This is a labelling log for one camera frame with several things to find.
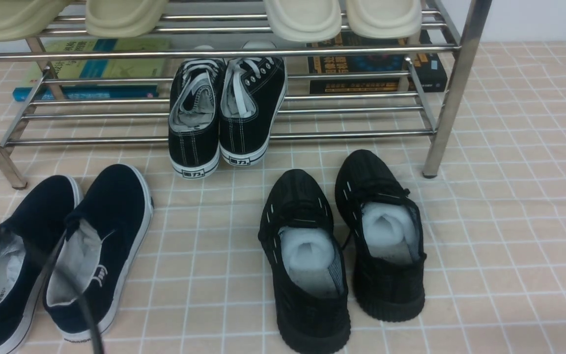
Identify right navy slip-on shoe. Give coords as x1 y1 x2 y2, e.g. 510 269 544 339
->
43 164 154 343

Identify navy slip-on shoe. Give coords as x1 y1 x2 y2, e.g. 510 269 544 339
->
43 164 154 343
0 175 83 354

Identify metal shoe rack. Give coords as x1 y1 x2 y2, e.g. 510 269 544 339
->
0 0 492 190

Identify left navy slip-on shoe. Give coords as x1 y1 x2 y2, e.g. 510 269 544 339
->
0 175 83 354

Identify left black knit sneaker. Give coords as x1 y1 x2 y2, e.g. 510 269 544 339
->
258 170 352 354

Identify black knit sneaker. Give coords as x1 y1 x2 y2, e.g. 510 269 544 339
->
335 149 426 323
258 170 352 354

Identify right black canvas sneaker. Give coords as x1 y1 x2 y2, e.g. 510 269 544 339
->
220 56 288 167

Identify black canvas sneaker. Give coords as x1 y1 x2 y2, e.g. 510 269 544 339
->
167 58 226 179
220 56 288 167

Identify left black canvas sneaker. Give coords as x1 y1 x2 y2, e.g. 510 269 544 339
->
167 58 226 179

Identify right black knit sneaker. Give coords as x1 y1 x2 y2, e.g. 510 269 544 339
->
335 149 426 323

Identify upper black book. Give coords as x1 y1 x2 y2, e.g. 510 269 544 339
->
306 32 442 74

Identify black book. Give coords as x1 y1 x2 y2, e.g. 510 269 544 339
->
308 63 448 94
306 32 442 74

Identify cream slipper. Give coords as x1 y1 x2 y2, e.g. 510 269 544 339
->
263 0 342 43
346 0 422 39
0 0 71 42
85 0 169 38

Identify lower black book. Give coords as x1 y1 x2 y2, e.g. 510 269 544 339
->
308 63 448 94

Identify far right cream slipper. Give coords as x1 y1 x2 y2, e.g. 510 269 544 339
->
346 0 422 39

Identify green yellow book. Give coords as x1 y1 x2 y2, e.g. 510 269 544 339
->
44 37 170 79

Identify blue book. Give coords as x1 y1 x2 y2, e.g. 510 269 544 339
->
12 84 159 102

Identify far left cream slipper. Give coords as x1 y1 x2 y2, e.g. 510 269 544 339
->
0 0 71 42

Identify black cable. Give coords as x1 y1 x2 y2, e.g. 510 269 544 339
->
0 220 105 354

